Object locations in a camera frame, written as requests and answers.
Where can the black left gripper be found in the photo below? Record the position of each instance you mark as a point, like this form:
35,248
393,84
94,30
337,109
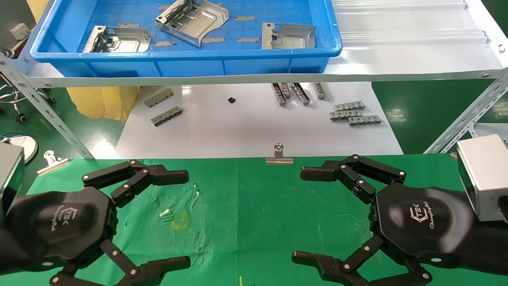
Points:
59,226

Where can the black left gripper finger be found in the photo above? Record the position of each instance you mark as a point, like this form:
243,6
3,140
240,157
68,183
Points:
166,176

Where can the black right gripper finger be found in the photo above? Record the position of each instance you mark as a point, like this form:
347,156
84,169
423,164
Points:
317,174

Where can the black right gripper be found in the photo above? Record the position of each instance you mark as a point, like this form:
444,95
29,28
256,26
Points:
424,222

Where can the stamped sheet metal part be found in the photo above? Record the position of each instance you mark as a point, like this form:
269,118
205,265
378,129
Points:
127,41
291,39
194,22

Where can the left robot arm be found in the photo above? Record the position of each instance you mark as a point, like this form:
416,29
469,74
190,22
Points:
3,246

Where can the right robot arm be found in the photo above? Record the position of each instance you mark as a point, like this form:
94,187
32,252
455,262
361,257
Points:
490,246

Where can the small white screw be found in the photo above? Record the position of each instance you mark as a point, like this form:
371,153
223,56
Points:
164,213

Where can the silver binder clip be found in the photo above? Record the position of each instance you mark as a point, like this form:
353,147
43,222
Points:
279,160
51,165

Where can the green cloth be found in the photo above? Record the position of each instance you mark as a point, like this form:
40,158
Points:
258,218

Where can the white board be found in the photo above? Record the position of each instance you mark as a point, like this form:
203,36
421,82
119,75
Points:
238,127

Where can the yellow mesh bag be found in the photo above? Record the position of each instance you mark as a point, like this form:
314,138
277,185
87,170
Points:
99,103
36,8

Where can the blue plastic tray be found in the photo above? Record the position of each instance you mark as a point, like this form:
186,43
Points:
190,65

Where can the perforated metal shelf brace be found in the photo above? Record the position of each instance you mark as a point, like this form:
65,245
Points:
468,115
47,113

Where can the white round base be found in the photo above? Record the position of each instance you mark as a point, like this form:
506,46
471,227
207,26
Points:
25,147

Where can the white metal shelf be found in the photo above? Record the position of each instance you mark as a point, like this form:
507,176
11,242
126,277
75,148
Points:
397,47

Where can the chrome wheeled stool base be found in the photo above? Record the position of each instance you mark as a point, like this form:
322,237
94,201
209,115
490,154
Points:
12,97

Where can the white panel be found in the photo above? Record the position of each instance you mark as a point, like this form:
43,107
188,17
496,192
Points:
492,129

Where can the small grey box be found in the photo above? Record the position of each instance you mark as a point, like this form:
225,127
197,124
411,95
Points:
20,31

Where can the grey metal rail part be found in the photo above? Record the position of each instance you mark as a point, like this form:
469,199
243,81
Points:
158,98
301,93
278,94
344,115
287,89
320,90
349,106
167,116
364,120

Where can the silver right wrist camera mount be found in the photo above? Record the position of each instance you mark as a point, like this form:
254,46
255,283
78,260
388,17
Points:
486,174

